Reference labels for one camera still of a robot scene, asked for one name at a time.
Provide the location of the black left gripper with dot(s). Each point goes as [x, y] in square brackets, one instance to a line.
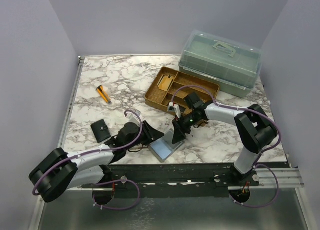
[151, 134]

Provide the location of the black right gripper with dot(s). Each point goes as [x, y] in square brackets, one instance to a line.
[178, 135]

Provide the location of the grey card holder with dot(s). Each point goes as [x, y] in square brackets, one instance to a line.
[163, 148]

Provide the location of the black card holder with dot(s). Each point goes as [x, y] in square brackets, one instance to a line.
[100, 130]

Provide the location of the yellow cards in tray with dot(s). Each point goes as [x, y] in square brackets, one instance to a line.
[165, 82]

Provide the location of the woven wicker divided tray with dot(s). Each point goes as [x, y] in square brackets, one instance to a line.
[156, 112]

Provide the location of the orange utility knife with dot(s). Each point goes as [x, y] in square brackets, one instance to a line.
[103, 94]

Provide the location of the clear green plastic toolbox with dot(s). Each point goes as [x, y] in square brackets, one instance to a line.
[233, 65]

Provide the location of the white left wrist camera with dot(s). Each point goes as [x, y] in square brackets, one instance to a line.
[132, 118]

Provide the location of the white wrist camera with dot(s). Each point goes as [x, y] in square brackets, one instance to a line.
[132, 118]
[174, 107]

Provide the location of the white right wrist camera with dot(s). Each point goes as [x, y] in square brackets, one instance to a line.
[174, 107]

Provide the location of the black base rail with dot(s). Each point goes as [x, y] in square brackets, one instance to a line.
[174, 180]

